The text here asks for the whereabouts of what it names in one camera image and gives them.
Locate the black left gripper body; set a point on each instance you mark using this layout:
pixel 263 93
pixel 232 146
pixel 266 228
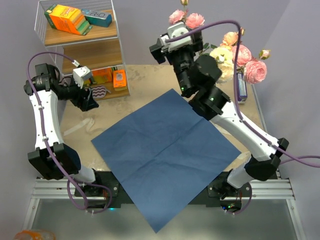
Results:
pixel 71 92

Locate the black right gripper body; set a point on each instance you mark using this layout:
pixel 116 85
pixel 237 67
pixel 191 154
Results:
pixel 182 61

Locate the pink white rose stem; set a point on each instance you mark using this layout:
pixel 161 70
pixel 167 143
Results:
pixel 224 60

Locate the peach rose stem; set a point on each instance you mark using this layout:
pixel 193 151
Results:
pixel 231 38

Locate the beige ribbon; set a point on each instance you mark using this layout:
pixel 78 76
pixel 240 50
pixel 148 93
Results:
pixel 87 123

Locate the blue wrapping paper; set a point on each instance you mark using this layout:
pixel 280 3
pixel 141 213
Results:
pixel 164 155

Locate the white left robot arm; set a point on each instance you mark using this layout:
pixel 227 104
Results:
pixel 52 158

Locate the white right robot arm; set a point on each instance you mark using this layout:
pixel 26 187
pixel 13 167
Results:
pixel 216 106

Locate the orange box bottom right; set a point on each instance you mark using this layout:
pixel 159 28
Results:
pixel 119 80

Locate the orange box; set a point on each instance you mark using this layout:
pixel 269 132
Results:
pixel 119 80
pixel 104 75

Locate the purple rectangular box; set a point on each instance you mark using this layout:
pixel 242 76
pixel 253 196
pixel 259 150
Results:
pixel 242 93

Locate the purple wavy striped cloth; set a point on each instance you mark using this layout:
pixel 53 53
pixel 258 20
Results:
pixel 100 92

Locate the orange box bottom middle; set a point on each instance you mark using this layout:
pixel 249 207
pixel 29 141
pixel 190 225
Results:
pixel 104 75

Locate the orange sponge pack top shelf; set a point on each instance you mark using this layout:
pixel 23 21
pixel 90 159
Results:
pixel 67 19

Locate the teal toothpaste box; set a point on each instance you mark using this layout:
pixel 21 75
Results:
pixel 97 18

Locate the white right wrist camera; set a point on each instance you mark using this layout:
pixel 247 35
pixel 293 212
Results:
pixel 176 38

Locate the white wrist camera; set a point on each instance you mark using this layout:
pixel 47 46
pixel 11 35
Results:
pixel 80 75
pixel 176 38

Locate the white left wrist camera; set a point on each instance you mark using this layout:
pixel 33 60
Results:
pixel 80 75

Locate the white wire wooden shelf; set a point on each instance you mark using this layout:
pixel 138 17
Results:
pixel 100 49

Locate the aluminium frame rail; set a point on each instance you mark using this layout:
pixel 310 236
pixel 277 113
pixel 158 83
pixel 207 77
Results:
pixel 271 215

